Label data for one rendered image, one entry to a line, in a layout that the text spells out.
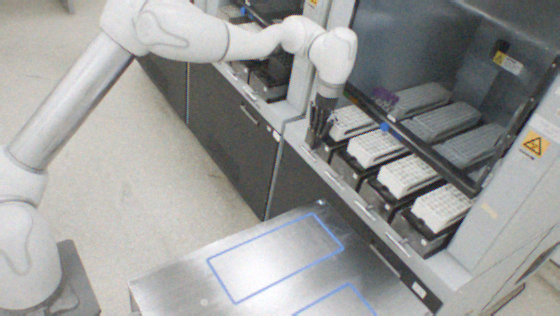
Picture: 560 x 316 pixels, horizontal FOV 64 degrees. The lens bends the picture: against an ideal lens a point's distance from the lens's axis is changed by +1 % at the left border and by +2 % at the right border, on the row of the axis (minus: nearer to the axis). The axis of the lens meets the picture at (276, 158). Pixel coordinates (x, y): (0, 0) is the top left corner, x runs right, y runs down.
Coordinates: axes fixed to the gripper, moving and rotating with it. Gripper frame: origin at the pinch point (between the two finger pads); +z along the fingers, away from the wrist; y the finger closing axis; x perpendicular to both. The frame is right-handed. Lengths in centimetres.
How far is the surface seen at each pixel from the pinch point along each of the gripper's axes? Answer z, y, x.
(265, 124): 15.8, 31.6, -1.6
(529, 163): -34, -59, -10
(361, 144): -6.1, -13.7, -7.7
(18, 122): 80, 157, 78
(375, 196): 0.8, -30.1, -1.5
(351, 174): 1.2, -18.5, -1.5
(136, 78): 80, 179, 1
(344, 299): -2, -54, 34
